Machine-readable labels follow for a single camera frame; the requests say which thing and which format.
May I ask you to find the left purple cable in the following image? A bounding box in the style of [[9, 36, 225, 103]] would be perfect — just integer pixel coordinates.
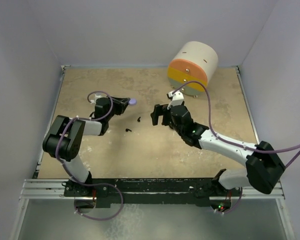
[[55, 91, 123, 191]]

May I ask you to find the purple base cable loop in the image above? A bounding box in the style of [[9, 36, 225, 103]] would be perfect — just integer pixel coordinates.
[[73, 184, 125, 221]]

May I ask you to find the round cream drawer cabinet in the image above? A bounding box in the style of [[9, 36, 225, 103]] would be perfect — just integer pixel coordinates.
[[167, 41, 219, 96]]

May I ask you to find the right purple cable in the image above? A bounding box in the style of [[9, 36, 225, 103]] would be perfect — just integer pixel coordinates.
[[172, 81, 300, 169]]

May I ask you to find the purple earbud charging case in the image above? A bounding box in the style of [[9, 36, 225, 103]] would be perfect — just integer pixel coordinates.
[[128, 98, 137, 106]]

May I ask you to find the aluminium frame rail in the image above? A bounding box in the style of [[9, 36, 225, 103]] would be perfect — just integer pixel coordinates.
[[19, 65, 283, 201]]

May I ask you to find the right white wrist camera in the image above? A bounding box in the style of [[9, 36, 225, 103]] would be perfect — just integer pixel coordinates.
[[167, 90, 184, 110]]

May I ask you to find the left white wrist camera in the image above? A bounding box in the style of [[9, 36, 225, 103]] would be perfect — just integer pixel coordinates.
[[89, 93, 103, 104]]

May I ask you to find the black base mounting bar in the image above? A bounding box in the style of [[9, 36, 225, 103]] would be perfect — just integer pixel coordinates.
[[61, 177, 242, 210]]

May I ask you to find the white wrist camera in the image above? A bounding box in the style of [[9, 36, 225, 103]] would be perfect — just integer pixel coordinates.
[[167, 90, 184, 110], [89, 93, 103, 104]]

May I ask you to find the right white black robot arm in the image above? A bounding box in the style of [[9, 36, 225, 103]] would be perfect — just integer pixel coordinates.
[[150, 104, 286, 196]]

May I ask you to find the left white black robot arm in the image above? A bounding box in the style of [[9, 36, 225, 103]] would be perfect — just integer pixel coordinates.
[[42, 95, 137, 196]]

